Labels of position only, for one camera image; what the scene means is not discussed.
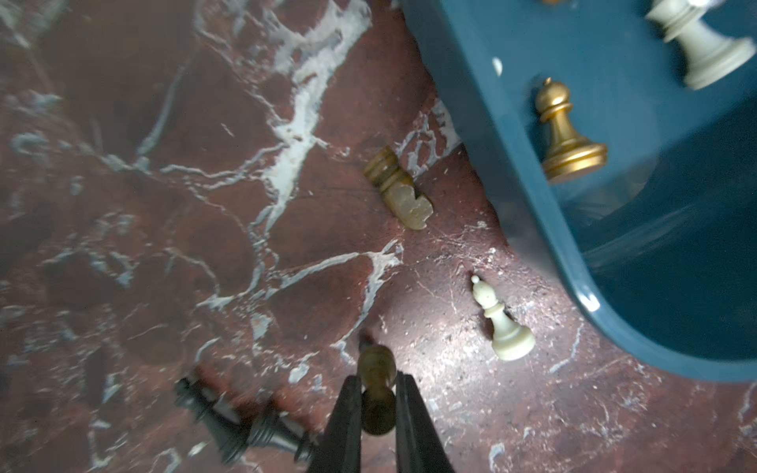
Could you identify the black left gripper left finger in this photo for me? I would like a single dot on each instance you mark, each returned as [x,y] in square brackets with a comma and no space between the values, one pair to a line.
[340,448]

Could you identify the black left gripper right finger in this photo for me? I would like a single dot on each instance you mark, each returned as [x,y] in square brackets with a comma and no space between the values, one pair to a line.
[418,446]

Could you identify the gold rook chess piece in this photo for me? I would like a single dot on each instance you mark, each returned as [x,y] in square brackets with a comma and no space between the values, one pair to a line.
[377,372]

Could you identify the white bishop chess piece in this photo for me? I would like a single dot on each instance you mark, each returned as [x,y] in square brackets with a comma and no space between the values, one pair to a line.
[511,340]

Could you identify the teal plastic storage box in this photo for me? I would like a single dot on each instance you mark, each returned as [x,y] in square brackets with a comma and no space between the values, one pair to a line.
[658,247]

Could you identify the gold pawn chess piece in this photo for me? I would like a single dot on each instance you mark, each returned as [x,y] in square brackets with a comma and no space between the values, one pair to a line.
[569,155]

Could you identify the white pawn chess piece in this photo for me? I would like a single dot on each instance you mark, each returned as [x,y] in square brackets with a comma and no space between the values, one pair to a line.
[710,56]

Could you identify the black chess piece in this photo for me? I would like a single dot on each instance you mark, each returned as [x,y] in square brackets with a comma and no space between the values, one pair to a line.
[272,429]
[224,426]

